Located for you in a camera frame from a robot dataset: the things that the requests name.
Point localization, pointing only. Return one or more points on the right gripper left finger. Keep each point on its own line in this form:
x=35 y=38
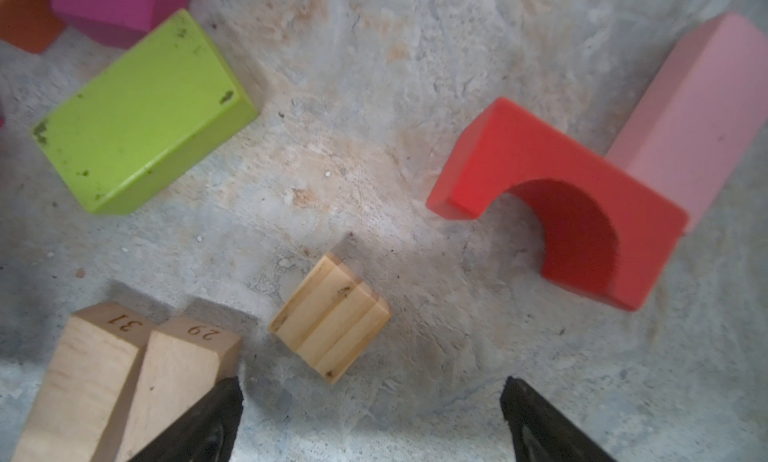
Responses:
x=205 y=432

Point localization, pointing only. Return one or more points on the natural wood block 29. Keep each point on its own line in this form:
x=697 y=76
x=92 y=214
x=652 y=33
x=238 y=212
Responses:
x=184 y=360

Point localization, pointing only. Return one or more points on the orange rectangular block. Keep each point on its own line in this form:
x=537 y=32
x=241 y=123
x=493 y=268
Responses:
x=30 y=25

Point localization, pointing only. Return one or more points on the natural wood block 31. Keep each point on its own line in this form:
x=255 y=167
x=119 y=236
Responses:
x=81 y=409

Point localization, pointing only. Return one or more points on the magenta cube block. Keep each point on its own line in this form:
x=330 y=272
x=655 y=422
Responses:
x=116 y=23

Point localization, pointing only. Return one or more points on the small ridged natural block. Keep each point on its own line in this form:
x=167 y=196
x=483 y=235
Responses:
x=331 y=318

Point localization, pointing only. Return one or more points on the pink rectangular block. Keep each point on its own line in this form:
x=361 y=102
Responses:
x=699 y=115

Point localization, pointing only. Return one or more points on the lime green rectangular block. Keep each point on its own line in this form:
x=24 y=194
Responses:
x=153 y=114

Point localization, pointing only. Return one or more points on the red arch block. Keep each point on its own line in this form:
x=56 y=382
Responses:
x=607 y=235

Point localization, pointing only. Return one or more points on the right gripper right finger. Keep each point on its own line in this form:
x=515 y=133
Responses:
x=540 y=432

